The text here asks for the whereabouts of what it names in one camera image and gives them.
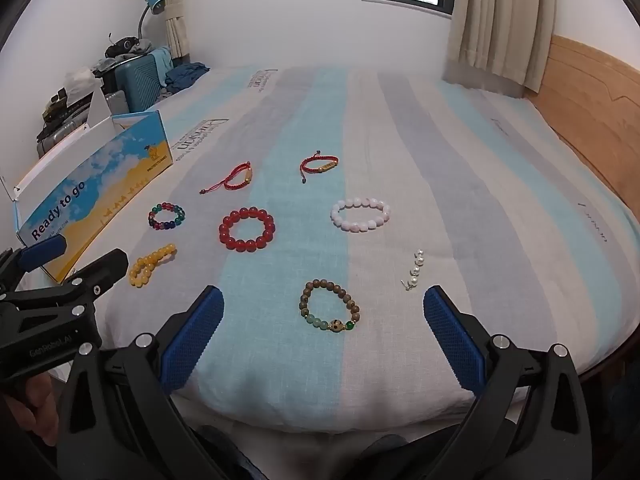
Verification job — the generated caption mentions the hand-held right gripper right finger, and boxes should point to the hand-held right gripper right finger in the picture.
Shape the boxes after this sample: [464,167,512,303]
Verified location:
[422,285,593,480]

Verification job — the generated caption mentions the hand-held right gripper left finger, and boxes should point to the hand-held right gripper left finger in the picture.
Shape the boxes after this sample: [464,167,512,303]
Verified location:
[56,285,236,480]

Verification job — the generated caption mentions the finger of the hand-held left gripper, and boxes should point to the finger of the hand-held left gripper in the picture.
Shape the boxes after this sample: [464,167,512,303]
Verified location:
[0,236,69,292]
[0,248,130,317]

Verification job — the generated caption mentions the multicolour bead bracelet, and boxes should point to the multicolour bead bracelet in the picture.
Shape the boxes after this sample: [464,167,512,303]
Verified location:
[148,202,186,231]

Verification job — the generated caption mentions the blue and yellow cardboard box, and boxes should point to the blue and yellow cardboard box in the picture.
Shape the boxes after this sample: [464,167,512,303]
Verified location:
[0,91,174,285]

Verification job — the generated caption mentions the pink white bead bracelet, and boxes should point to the pink white bead bracelet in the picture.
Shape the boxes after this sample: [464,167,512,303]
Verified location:
[330,198,392,232]

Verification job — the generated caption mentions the person's left hand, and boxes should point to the person's left hand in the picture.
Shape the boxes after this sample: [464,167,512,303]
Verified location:
[0,374,57,461]

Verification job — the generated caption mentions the white pearl strand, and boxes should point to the white pearl strand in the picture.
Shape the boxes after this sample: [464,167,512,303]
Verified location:
[401,250,426,292]

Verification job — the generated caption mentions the silver suitcase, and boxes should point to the silver suitcase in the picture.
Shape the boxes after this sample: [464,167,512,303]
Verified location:
[35,91,127,160]

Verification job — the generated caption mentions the striped bed blanket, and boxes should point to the striped bed blanket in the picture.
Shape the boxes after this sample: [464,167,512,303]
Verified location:
[47,65,639,433]

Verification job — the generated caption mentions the teal ribbed suitcase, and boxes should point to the teal ribbed suitcase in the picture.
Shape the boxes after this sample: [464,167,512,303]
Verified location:
[114,51,174,114]

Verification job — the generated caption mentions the dark blue folded clothes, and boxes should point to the dark blue folded clothes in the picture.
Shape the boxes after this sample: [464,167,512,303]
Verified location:
[165,62,211,94]

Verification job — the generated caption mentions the dark clothes pile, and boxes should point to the dark clothes pile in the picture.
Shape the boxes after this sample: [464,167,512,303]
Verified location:
[92,32,162,79]

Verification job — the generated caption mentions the light teal cloth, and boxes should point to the light teal cloth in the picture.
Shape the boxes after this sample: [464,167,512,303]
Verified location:
[149,47,174,76]

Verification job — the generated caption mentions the blue desk lamp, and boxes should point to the blue desk lamp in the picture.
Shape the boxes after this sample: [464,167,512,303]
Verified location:
[137,0,167,42]

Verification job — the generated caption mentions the wooden headboard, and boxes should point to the wooden headboard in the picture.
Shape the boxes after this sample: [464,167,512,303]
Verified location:
[522,35,640,223]

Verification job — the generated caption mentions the tied narrow beige curtain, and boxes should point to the tied narrow beige curtain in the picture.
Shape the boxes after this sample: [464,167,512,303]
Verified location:
[159,0,192,61]

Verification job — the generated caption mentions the wide beige curtain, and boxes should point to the wide beige curtain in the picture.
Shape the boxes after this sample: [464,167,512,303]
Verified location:
[442,0,557,94]

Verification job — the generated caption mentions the yellow bead bracelet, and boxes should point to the yellow bead bracelet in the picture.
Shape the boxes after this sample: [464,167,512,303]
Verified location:
[128,243,177,289]

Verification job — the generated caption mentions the red bead bracelet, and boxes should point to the red bead bracelet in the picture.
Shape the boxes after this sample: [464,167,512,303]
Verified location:
[218,207,277,252]

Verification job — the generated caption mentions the brown wooden bead bracelet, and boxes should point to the brown wooden bead bracelet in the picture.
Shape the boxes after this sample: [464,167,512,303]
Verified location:
[300,279,361,334]

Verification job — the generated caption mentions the red cord bracelet gold tube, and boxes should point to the red cord bracelet gold tube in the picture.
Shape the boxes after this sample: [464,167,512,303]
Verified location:
[199,161,253,195]

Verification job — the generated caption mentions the red cord bracelet gold plate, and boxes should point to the red cord bracelet gold plate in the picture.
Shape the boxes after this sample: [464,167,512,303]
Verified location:
[299,150,339,184]

